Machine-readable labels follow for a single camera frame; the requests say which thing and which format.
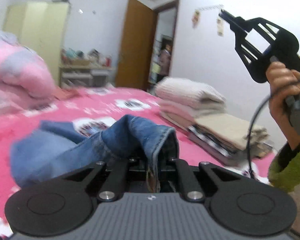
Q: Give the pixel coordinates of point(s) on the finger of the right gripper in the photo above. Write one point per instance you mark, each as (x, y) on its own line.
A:
(229, 18)

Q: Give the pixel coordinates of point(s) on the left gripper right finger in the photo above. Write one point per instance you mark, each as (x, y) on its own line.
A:
(185, 182)

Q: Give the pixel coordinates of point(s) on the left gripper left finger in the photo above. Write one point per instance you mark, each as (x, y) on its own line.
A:
(114, 186)

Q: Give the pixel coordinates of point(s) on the blue denim jeans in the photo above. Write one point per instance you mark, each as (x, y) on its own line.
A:
(57, 148)

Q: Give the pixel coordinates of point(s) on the green fuzzy sleeve forearm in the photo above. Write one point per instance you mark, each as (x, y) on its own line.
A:
(284, 170)

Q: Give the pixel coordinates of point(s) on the beige folded clothes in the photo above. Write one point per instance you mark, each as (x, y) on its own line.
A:
(226, 128)

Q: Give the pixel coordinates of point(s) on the person right hand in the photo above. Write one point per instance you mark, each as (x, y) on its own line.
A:
(279, 77)

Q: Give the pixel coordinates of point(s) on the patterned folded cloth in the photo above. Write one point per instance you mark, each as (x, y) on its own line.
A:
(227, 155)

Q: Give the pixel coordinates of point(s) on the light pink folded blanket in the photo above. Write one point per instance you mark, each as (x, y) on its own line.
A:
(190, 113)

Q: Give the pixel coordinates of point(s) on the person in mauve jacket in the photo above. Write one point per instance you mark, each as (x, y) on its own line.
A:
(164, 60)

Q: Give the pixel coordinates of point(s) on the pink floral bed blanket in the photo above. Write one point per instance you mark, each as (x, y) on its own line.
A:
(91, 104)

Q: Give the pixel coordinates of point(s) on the brown wooden door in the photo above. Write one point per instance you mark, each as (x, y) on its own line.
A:
(136, 46)

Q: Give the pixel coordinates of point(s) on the cluttered white shelf desk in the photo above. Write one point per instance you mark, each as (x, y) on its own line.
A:
(96, 74)

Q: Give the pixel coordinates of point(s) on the cardboard box on desk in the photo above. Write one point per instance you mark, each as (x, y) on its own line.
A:
(77, 62)

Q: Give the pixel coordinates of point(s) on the pink grey folded duvet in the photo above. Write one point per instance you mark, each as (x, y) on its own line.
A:
(25, 80)

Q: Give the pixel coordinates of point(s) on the pale yellow wardrobe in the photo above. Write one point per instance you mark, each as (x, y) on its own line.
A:
(40, 26)

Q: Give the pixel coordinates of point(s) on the wall hanging decoration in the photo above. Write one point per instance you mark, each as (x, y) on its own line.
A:
(220, 27)

